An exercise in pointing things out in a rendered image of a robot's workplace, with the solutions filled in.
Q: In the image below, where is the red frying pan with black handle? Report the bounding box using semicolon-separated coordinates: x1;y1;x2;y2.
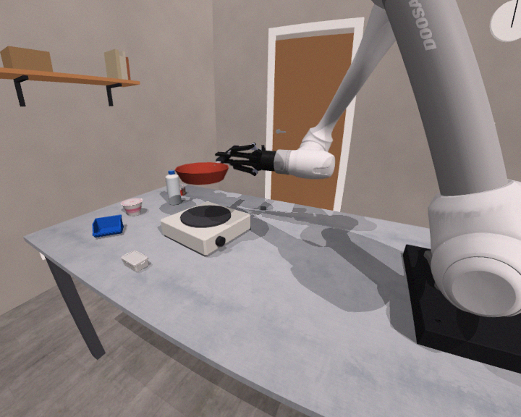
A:
175;156;231;185

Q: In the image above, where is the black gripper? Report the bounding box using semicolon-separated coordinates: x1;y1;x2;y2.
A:
215;143;276;176

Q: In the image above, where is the blue plastic bin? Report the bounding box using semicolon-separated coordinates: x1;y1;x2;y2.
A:
93;215;124;237

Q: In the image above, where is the white bottle with blue cap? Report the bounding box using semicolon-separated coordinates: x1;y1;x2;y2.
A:
166;170;182;205

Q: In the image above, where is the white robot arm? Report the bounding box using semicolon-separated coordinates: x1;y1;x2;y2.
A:
274;0;521;317

